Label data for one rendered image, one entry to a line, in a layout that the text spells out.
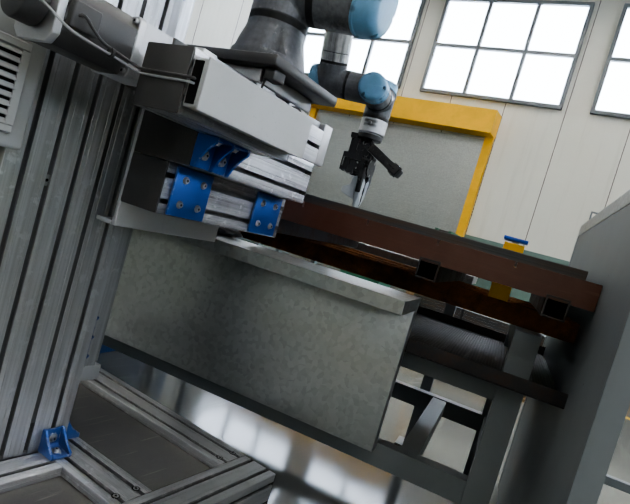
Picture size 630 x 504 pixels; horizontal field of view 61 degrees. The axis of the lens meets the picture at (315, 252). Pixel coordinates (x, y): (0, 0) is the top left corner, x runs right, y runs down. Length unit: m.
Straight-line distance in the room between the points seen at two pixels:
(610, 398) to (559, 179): 8.95
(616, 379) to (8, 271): 0.98
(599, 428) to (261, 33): 0.88
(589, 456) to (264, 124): 0.72
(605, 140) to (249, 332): 8.93
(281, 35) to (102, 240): 0.51
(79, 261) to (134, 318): 0.58
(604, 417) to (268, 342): 0.78
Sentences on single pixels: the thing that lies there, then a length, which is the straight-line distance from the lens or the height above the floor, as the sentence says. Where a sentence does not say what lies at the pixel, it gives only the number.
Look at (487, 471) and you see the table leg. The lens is 1.42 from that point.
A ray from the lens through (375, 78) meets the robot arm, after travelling 1.43.
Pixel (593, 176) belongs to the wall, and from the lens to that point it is 9.83.
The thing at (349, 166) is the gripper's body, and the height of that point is 0.96.
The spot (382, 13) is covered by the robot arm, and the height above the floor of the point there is 1.18.
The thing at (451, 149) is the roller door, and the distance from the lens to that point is 10.31.
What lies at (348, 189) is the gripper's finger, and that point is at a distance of 1.52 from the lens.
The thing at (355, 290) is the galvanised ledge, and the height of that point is 0.67.
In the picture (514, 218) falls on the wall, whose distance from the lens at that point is 9.84.
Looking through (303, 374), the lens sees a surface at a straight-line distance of 1.37.
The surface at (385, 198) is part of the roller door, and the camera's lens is 10.52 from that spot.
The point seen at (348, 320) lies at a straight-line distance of 1.31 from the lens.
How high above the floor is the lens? 0.79
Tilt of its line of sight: 3 degrees down
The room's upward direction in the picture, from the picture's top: 16 degrees clockwise
